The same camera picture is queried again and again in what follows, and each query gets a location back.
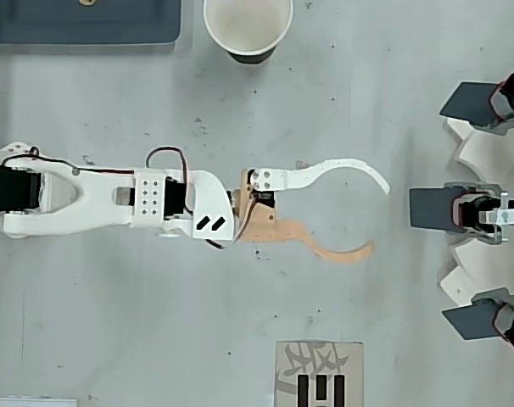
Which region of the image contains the red black forearm cable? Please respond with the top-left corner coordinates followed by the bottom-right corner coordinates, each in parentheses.
top-left (2, 146), bottom-right (136, 177)

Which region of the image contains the black paper cup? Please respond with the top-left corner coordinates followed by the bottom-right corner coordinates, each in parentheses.
top-left (203, 0), bottom-right (295, 66)

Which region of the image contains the red black wrist cable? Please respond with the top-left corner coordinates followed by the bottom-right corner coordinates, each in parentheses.
top-left (145, 146), bottom-right (193, 214)

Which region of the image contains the dark blue-grey tray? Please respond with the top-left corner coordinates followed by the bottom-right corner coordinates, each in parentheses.
top-left (0, 0), bottom-right (182, 45)

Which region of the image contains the grey servo paddle unit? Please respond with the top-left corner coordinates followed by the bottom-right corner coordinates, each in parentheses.
top-left (441, 287), bottom-right (514, 355)
top-left (408, 181), bottom-right (514, 246)
top-left (439, 70), bottom-right (514, 136)

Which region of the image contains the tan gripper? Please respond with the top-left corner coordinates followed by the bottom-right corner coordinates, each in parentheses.
top-left (232, 158), bottom-right (392, 265)

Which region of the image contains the cardboard card with black bars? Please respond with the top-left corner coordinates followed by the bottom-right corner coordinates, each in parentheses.
top-left (275, 340), bottom-right (365, 407)

